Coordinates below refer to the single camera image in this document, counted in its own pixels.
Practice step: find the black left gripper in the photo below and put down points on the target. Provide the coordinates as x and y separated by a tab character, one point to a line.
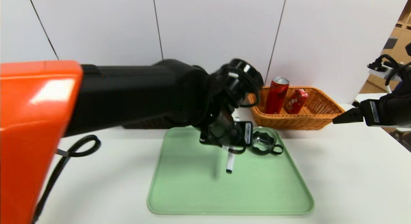
247	133

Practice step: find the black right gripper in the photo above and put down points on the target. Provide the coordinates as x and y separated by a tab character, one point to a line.
372	112

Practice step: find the white marker black cap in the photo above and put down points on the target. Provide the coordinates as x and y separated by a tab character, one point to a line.
230	161

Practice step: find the red soda can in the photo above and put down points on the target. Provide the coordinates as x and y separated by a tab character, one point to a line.
276	95

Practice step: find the red cartoon milk carton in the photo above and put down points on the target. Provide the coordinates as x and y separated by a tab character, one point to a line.
297	102

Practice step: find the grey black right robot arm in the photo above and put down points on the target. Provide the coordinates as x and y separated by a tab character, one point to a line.
401	108

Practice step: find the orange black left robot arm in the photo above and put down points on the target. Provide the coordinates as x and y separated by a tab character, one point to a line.
128	92

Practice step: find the orange wicker basket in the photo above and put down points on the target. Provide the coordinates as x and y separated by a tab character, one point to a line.
305	121

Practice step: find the dark brown wicker basket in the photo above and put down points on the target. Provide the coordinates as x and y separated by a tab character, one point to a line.
151	123

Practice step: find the glass cup black holder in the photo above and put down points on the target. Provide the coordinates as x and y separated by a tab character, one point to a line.
264	142

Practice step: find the light green plastic tray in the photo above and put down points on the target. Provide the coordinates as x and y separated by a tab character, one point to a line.
257	185

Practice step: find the dark grey cabinet plate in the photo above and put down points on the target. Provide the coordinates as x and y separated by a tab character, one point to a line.
390	43

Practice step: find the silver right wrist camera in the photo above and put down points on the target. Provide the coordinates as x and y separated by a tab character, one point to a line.
382	70

